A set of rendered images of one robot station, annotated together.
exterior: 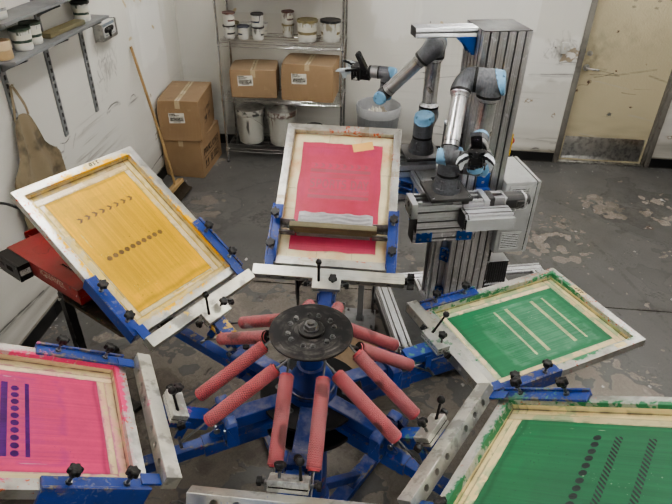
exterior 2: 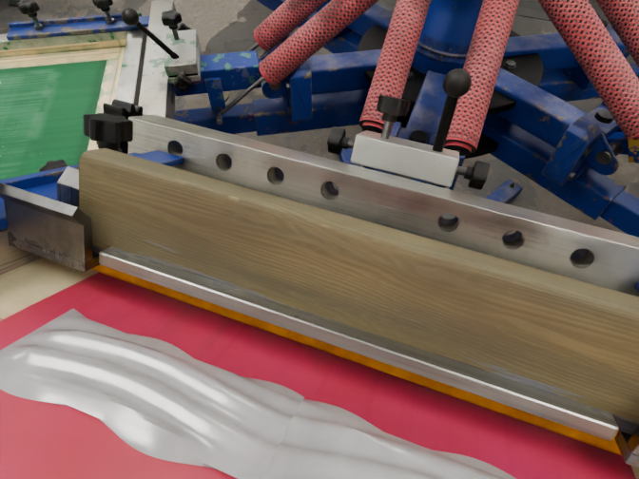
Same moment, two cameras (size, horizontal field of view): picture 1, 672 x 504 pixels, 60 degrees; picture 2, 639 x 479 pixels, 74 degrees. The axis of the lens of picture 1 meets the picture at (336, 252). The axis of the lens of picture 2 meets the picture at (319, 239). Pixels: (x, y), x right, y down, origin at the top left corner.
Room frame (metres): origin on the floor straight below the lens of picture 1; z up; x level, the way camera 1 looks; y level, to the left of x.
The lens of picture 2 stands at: (2.45, 0.04, 1.51)
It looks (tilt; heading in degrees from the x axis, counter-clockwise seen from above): 54 degrees down; 195
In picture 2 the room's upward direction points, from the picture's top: straight up
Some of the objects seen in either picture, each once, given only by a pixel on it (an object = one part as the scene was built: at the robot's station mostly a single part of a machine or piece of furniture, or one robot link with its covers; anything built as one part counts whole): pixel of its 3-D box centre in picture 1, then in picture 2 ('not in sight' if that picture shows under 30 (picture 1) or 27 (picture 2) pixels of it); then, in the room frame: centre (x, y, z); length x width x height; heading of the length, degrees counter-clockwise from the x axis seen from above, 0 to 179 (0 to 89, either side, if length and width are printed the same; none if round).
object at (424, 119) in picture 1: (423, 123); not in sight; (3.23, -0.50, 1.42); 0.13 x 0.12 x 0.14; 164
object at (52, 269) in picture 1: (83, 252); not in sight; (2.36, 1.25, 1.06); 0.61 x 0.46 x 0.12; 55
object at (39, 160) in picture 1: (37, 165); not in sight; (3.31, 1.89, 1.06); 0.53 x 0.07 x 1.05; 175
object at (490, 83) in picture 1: (483, 124); not in sight; (2.70, -0.70, 1.63); 0.15 x 0.12 x 0.55; 75
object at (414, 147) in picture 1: (421, 142); not in sight; (3.23, -0.49, 1.31); 0.15 x 0.15 x 0.10
